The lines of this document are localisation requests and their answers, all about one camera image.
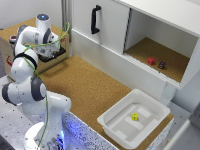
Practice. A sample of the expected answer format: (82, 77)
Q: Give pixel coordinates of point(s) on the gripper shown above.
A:
(46, 49)

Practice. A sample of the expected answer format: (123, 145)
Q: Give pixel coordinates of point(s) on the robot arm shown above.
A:
(23, 70)

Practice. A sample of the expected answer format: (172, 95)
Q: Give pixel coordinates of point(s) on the wooden drawer box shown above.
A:
(6, 50)

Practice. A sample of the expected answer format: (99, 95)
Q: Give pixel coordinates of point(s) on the red button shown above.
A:
(13, 39)

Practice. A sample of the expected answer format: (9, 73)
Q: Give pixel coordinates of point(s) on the white cabinet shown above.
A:
(110, 63)

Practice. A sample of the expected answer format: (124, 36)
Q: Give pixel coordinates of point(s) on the white sliding door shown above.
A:
(113, 23)

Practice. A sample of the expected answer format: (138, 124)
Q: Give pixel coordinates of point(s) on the white plastic box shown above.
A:
(116, 125)

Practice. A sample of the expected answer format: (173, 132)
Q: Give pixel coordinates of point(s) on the pink block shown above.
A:
(151, 61)

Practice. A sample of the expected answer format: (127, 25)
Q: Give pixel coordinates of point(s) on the yellow block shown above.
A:
(135, 116)

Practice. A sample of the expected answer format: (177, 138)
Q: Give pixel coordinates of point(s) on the purple block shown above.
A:
(161, 65)

